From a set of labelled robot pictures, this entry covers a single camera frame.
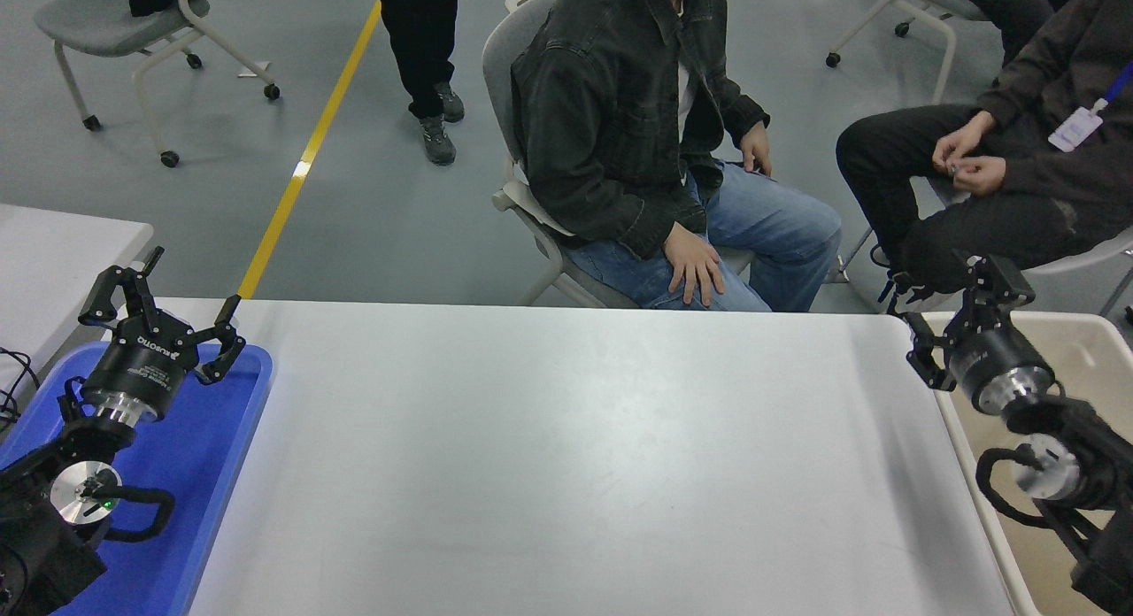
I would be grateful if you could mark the person's right hand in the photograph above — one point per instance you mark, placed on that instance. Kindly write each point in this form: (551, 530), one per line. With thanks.
(963, 142)
(695, 266)

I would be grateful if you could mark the white side table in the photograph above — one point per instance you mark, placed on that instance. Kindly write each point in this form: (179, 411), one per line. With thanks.
(53, 262)

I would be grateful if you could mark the blue plastic tray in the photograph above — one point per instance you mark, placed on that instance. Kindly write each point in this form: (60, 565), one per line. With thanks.
(195, 474)

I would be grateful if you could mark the white chair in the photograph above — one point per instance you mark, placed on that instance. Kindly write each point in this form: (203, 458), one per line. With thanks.
(1098, 255)

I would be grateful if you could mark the large pale bin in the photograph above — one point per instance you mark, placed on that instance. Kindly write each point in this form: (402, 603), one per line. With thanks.
(1089, 350)

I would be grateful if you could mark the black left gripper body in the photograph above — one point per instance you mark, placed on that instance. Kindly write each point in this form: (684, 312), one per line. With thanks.
(142, 364)

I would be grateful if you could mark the person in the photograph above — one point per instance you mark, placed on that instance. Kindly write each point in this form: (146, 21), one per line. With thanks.
(620, 111)
(1018, 14)
(420, 50)
(974, 235)

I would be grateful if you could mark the person's left hand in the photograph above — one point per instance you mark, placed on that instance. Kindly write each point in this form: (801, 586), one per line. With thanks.
(982, 175)
(757, 147)

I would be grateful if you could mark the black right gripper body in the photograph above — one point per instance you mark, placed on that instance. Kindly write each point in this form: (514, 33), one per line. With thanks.
(991, 355)

